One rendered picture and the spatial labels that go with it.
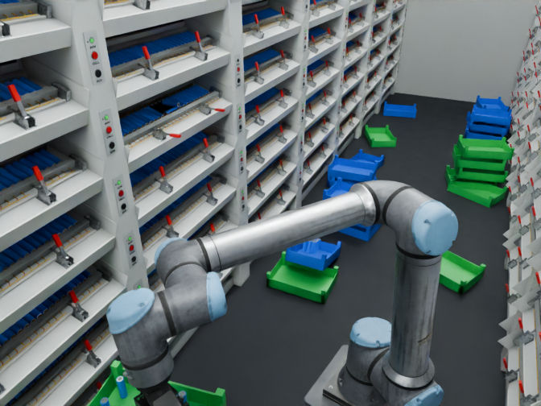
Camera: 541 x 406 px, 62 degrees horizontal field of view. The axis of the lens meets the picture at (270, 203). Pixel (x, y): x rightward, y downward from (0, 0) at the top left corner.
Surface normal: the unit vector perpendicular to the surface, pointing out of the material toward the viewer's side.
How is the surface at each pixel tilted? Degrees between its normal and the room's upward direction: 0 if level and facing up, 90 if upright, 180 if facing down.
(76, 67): 90
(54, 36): 109
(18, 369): 19
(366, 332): 8
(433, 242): 80
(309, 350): 0
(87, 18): 90
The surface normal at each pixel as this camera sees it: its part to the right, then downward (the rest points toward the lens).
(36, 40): 0.86, 0.48
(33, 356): 0.29, -0.75
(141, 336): 0.44, 0.22
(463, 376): 0.00, -0.86
